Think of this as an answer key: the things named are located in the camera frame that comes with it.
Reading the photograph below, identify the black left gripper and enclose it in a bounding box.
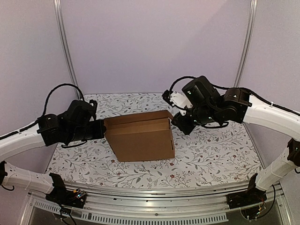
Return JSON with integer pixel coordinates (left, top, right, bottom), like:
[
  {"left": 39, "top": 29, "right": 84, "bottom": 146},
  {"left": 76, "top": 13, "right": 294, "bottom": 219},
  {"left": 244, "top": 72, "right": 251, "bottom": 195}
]
[{"left": 67, "top": 120, "right": 106, "bottom": 143}]

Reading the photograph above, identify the brown cardboard box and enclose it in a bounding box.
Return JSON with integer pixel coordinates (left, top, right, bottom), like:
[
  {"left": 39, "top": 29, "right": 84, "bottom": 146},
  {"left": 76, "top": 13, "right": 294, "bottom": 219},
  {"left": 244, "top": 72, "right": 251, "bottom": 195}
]
[{"left": 104, "top": 110, "right": 175, "bottom": 162}]

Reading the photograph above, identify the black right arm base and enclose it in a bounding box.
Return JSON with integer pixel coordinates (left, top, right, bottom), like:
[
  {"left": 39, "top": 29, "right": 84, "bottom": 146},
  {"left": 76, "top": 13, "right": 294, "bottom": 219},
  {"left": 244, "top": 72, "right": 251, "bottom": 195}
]
[{"left": 226, "top": 186, "right": 267, "bottom": 209}]

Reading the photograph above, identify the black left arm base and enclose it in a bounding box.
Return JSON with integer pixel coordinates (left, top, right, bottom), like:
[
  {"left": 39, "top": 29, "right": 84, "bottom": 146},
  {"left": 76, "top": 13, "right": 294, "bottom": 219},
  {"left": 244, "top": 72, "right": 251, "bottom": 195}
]
[{"left": 45, "top": 187, "right": 87, "bottom": 209}]

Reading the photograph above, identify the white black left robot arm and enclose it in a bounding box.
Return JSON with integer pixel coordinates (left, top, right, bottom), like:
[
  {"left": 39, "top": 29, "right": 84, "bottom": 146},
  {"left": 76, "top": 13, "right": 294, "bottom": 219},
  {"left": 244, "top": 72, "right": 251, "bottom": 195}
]
[{"left": 0, "top": 100, "right": 106, "bottom": 203}]

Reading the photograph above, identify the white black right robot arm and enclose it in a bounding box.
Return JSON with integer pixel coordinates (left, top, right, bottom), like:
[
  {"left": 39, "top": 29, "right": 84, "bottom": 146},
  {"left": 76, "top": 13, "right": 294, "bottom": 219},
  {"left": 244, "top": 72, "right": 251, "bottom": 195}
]
[{"left": 164, "top": 75, "right": 300, "bottom": 204}]

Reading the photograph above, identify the floral patterned table mat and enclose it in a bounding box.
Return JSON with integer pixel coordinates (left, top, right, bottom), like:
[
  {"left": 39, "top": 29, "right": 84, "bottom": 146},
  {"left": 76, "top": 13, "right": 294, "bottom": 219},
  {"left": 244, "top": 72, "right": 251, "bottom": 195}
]
[{"left": 47, "top": 93, "right": 262, "bottom": 189}]

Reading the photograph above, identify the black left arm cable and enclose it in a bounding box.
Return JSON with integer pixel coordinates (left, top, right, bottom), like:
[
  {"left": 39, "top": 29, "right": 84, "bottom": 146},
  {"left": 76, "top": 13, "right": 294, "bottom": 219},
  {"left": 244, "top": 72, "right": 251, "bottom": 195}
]
[{"left": 42, "top": 83, "right": 85, "bottom": 118}]

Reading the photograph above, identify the aluminium front rail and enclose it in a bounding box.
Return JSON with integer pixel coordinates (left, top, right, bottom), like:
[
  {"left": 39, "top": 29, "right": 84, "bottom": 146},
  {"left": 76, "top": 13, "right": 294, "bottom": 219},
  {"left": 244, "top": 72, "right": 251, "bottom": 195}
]
[{"left": 20, "top": 181, "right": 293, "bottom": 225}]

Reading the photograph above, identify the aluminium frame post left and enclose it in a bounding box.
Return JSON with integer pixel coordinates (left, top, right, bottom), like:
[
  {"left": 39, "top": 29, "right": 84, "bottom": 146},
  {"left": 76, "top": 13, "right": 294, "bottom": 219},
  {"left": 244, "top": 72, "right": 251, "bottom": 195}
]
[{"left": 53, "top": 0, "right": 78, "bottom": 86}]

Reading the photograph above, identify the aluminium frame post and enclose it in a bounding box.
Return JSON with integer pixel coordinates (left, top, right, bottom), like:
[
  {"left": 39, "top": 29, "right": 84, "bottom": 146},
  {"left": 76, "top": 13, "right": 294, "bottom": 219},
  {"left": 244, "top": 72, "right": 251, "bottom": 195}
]
[
  {"left": 233, "top": 0, "right": 258, "bottom": 87},
  {"left": 53, "top": 0, "right": 78, "bottom": 86}
]

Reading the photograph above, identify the aluminium frame post right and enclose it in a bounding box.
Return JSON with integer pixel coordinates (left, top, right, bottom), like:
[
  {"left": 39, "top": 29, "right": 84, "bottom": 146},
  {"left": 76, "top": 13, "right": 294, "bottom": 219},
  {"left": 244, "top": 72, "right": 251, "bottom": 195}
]
[{"left": 233, "top": 0, "right": 258, "bottom": 87}]

